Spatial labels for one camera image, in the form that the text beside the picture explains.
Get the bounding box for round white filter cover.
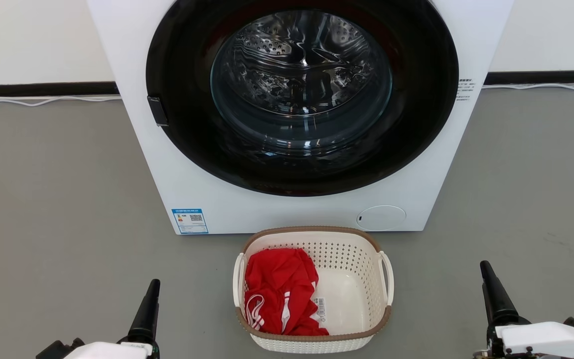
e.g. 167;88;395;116
356;205;407;232

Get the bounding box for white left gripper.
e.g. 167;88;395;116
64;279;161;359

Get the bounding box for cream laundry basket brown rim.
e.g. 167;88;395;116
233;226;395;355

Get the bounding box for round black glass door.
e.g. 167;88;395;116
145;0;460;197

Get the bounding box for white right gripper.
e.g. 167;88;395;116
473;260;574;359

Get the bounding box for black door latch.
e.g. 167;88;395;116
147;96;169;127

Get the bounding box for red garment white stripes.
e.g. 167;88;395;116
244;248;330;337

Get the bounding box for white floor cable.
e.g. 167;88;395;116
482;83;574;94
0;94;123;107

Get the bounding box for small printed text label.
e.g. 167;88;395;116
456;77;477;103

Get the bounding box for perforated steel drum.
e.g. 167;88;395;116
210;10;394;150

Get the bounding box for blue energy label sticker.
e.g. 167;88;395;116
171;208;209;235

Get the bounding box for white front-load washing machine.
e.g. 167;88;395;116
87;0;514;235

